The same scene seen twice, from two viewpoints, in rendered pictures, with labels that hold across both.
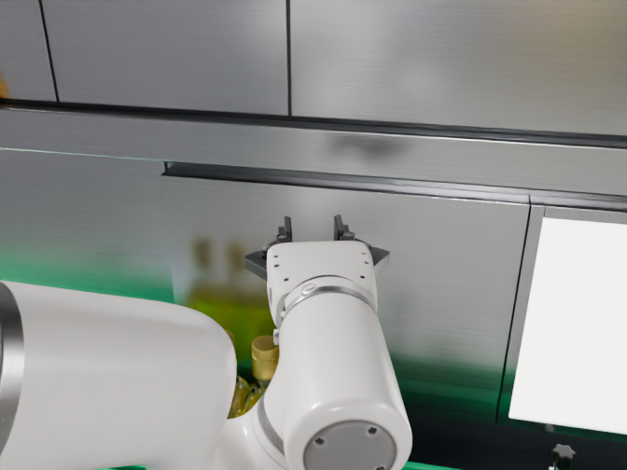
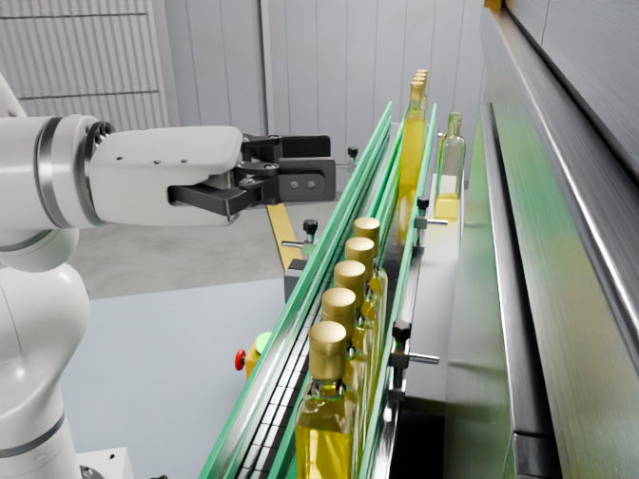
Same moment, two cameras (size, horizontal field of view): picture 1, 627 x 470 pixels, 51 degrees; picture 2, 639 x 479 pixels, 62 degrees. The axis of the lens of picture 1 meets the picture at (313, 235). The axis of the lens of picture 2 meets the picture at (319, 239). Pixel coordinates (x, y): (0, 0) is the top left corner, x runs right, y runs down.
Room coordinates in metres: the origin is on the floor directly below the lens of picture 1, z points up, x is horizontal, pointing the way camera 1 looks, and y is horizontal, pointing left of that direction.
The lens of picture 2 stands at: (0.65, -0.39, 1.63)
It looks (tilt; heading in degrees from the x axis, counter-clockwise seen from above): 28 degrees down; 92
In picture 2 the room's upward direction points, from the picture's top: 1 degrees counter-clockwise
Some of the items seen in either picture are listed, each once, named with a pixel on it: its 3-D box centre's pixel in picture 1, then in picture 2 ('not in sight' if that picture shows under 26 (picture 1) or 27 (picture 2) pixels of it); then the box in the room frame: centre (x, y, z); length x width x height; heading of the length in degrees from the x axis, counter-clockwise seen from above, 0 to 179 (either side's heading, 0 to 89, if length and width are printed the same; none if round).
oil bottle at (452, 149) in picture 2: not in sight; (450, 168); (0.92, 0.83, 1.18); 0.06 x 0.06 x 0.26; 86
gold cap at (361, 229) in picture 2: not in sight; (366, 238); (0.69, 0.23, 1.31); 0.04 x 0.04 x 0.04
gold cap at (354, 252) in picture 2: not in sight; (358, 258); (0.67, 0.17, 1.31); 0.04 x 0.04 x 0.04
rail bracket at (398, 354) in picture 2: not in sight; (414, 364); (0.76, 0.21, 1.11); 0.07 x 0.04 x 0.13; 168
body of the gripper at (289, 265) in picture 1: (322, 286); (166, 170); (0.52, -0.01, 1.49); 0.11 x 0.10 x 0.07; 4
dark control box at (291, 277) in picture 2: not in sight; (305, 283); (0.58, 0.66, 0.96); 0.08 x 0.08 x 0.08; 78
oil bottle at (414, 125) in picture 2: not in sight; (414, 134); (0.86, 1.08, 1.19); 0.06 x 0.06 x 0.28; 78
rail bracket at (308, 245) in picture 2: not in sight; (300, 250); (0.58, 0.55, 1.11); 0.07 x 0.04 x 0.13; 168
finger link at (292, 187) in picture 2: (352, 240); (289, 186); (0.61, -0.04, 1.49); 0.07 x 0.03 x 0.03; 4
